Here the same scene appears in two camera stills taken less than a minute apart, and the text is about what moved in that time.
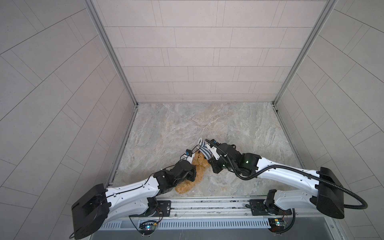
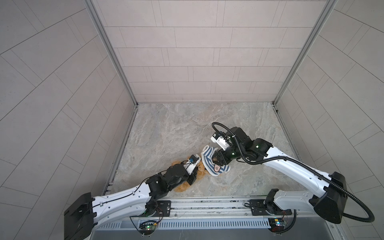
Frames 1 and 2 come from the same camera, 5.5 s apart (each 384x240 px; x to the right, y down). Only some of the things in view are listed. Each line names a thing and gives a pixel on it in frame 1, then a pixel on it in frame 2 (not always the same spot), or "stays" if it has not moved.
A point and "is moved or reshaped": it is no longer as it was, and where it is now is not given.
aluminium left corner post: [91, 5] stays
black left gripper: [191, 169] stays
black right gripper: [214, 163] → [220, 157]
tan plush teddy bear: [201, 164] is moved or reshaped
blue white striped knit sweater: [204, 149] is moved or reshaped
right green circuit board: [277, 224] stays
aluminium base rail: [216, 209] stays
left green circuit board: [147, 227] stays
